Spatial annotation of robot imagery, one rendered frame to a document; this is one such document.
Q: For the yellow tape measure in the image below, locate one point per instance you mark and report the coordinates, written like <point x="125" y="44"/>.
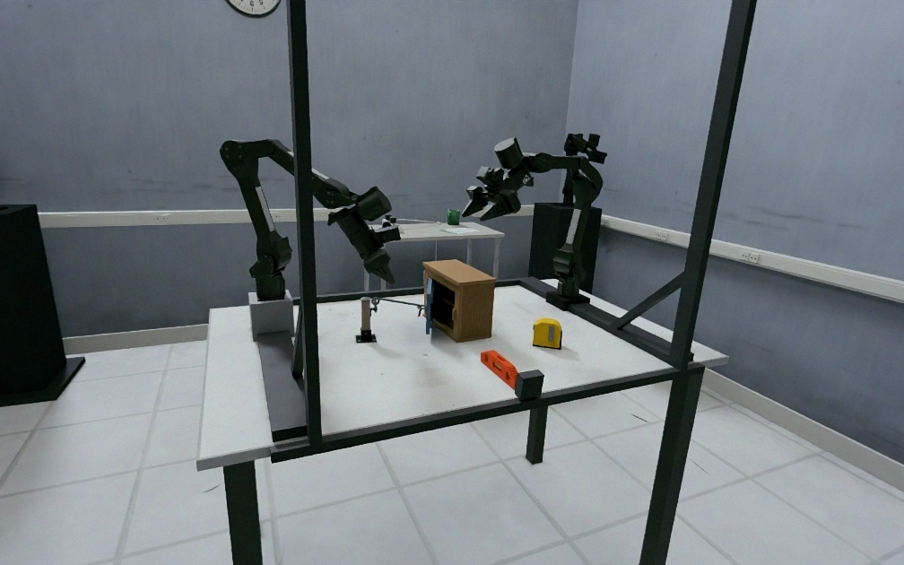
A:
<point x="547" y="333"/>

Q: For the orange spirit level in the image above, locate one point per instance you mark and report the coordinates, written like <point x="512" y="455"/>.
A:
<point x="501" y="367"/>

